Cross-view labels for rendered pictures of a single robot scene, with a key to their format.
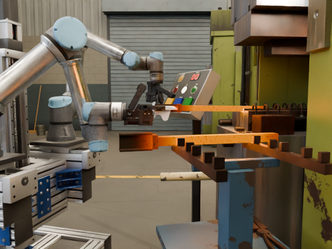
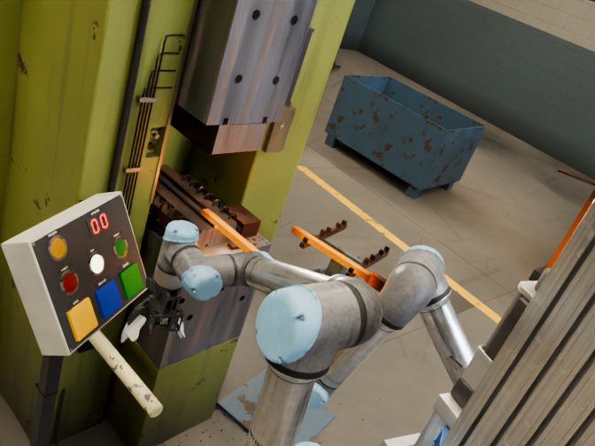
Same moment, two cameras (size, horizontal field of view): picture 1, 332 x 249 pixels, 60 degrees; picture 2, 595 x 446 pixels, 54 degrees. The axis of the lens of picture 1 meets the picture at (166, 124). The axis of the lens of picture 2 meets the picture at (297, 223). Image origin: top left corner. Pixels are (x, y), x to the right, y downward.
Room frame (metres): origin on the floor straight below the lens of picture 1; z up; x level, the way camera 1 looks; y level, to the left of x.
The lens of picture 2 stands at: (2.33, 0.95, 1.97)
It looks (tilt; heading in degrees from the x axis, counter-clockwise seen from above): 27 degrees down; 219
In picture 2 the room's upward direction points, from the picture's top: 20 degrees clockwise
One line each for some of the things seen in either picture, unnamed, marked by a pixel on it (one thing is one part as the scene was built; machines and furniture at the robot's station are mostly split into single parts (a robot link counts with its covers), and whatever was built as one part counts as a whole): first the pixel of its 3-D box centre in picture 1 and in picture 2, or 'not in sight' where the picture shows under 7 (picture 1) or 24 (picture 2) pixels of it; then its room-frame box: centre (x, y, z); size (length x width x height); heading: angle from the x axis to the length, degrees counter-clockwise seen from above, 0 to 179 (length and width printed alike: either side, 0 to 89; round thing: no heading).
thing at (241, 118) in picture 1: (288, 117); (175, 203); (1.21, -0.51, 0.96); 0.42 x 0.20 x 0.09; 94
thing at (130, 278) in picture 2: (187, 104); (129, 280); (1.60, -0.12, 1.01); 0.07 x 0.05 x 0.07; 29
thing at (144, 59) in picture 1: (137, 63); (204, 272); (1.60, 0.15, 1.23); 0.11 x 0.11 x 0.08; 82
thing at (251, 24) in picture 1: (291, 30); (199, 109); (1.21, -0.51, 1.32); 0.42 x 0.20 x 0.10; 94
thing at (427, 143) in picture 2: not in sight; (401, 134); (-2.52, -2.17, 0.36); 1.21 x 0.81 x 0.72; 96
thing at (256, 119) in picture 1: (272, 124); (239, 221); (1.02, -0.38, 0.95); 0.12 x 0.09 x 0.07; 94
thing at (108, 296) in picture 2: (177, 103); (107, 298); (1.68, -0.07, 1.01); 0.07 x 0.05 x 0.07; 29
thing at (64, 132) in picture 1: (61, 130); not in sight; (1.54, 0.56, 0.87); 0.15 x 0.15 x 0.10
